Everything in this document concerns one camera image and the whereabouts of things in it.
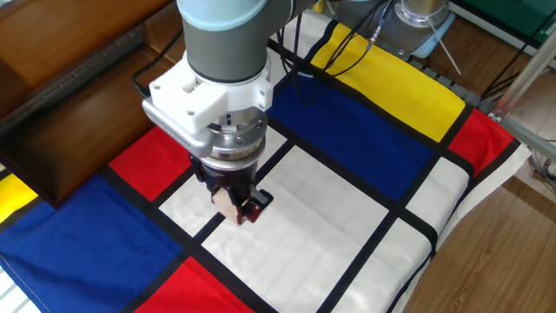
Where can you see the aluminium frame bar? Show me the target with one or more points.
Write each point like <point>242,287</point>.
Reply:
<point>534,141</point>

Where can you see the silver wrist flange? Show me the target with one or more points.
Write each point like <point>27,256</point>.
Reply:
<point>234,148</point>

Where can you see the green mat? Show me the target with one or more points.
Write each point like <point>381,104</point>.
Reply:
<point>512,13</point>

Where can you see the light wooden cube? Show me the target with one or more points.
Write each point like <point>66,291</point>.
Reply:
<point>223,202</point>

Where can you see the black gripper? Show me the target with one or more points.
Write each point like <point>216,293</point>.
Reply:
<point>226,178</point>

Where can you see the white striped mat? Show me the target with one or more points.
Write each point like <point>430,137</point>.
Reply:
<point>11,295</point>

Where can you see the grey ribbed strip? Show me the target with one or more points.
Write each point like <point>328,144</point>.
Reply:
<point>460,93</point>

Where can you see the Mondrian pattern tablecloth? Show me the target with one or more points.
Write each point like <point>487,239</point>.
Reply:
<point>304,217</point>

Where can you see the brown wooden shelf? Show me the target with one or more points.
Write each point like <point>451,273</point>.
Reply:
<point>65,130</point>

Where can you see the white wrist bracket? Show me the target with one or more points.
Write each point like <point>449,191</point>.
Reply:
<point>208,100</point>

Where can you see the silver ribbed wrist module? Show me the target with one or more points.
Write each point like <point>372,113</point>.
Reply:
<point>174,130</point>

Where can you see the aluminium frame post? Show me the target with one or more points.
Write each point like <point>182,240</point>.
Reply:
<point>521,82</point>

